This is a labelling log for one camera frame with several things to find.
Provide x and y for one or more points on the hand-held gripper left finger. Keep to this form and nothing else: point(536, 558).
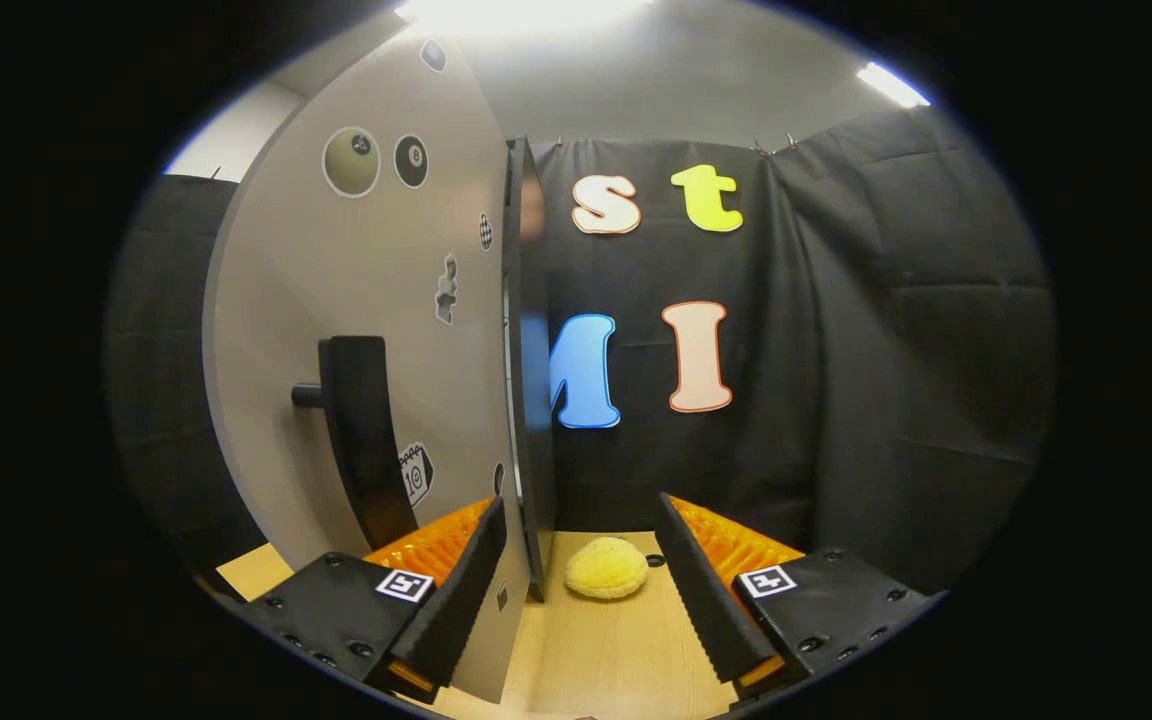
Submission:
point(466, 590)

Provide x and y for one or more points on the square ceiling light panel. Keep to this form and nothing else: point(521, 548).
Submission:
point(526, 12)

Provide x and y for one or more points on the long ceiling light strip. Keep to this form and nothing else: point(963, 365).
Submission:
point(893, 85)

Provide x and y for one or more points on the black backdrop cloth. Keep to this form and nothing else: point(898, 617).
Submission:
point(886, 350)

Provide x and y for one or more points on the yellow round bun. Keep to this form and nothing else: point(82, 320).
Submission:
point(604, 570)

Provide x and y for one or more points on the dark grey shoe cabinet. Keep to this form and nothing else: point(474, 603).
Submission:
point(536, 450)

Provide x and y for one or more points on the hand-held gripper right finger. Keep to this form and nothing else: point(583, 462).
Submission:
point(706, 600)

